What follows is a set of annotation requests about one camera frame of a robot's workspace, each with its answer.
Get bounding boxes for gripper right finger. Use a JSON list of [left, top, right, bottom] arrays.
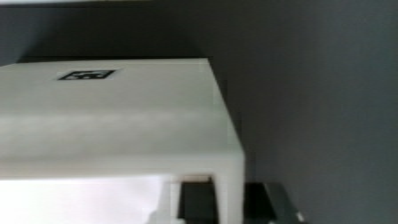
[[244, 182, 309, 224]]

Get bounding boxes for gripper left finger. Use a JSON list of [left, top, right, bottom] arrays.
[[178, 182, 219, 224]]

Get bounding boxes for white drawer cabinet box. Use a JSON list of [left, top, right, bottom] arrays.
[[0, 59, 245, 224]]

